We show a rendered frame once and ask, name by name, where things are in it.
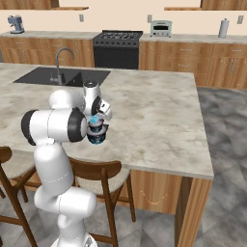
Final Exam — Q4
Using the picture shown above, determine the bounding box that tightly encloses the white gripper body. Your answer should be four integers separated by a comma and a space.
97, 105, 114, 123

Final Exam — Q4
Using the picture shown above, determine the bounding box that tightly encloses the black stove with oven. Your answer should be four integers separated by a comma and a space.
92, 29, 145, 70

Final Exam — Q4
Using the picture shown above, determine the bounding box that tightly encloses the grey curved tap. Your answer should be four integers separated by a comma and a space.
49, 47, 75, 87

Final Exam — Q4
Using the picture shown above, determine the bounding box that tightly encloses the wooden chair with cushion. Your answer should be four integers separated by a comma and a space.
69, 156, 137, 247
0, 146, 43, 247

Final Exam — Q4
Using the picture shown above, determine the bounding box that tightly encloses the black sink basin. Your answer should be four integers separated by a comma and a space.
13, 66, 112, 88

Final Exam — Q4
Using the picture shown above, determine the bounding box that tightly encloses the wooden base cupboard run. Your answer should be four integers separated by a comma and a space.
138, 40, 247, 91
0, 34, 96, 69

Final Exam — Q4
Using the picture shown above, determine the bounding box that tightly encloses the wooden island cabinet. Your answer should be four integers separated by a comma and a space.
119, 169, 213, 247

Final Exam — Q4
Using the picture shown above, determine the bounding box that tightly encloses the pale green toaster oven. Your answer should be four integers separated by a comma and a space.
150, 19, 173, 39

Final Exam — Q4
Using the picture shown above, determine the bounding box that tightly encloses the white paper towel roll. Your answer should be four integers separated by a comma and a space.
217, 17, 231, 40

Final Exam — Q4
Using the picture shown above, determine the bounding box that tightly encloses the wooden wall shelf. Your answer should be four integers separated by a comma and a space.
163, 6, 203, 12
50, 6, 91, 12

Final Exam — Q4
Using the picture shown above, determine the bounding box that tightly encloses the wooden wall cupboard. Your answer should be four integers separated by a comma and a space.
0, 0, 61, 11
200, 0, 247, 12

